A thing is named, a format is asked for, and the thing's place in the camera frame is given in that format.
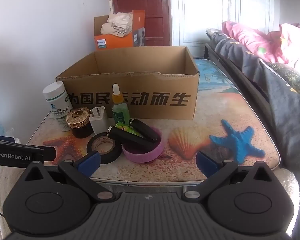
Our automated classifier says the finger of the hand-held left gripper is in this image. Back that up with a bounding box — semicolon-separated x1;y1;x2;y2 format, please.
41;145;57;162

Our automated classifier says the long black tube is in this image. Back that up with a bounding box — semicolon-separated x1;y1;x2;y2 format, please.
108;126;153;147

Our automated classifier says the white charger plug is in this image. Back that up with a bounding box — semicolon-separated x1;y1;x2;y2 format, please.
89;106;108;135

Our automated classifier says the green dropper bottle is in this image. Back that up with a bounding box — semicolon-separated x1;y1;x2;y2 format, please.
111;83;131;127

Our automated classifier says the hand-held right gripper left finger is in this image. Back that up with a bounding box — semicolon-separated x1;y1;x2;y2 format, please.
21;151;114;202

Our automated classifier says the short black tube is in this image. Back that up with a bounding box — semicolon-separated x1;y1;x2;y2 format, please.
129;118;161;142

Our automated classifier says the orange product box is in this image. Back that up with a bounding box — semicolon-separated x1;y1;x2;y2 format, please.
94;10;146;51

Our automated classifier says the small green tube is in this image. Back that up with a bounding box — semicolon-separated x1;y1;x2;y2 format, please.
115;121;143;138

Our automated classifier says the dark bed frame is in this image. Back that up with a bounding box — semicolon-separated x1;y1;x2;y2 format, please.
204;42;270;120

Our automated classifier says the pink blanket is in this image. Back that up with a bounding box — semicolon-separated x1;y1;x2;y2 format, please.
221;21;300;68

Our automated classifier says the white fleece cloth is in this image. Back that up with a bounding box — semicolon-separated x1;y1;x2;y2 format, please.
277;167;300;230

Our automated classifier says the brown cardboard box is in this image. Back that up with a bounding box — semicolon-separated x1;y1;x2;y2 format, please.
55;46;200;120

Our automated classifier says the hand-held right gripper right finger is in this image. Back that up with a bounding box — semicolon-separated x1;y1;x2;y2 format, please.
184;151;275;202

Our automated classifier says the white pill bottle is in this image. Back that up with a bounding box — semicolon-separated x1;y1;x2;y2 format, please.
42;81;73;132

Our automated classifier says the beige crumpled cloth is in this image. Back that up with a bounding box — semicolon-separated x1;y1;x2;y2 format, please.
101;12;133;37

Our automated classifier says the black tape roll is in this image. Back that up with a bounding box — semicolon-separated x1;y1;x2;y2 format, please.
87;132;122;165

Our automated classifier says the white panelled wardrobe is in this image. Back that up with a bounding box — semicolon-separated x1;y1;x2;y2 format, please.
170;0;275;58

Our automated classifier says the dark jar with gold lid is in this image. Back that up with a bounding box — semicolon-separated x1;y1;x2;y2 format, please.
66;107;94;139

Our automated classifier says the purple tape roll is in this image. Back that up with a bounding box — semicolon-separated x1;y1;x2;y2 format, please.
121;126;165;163

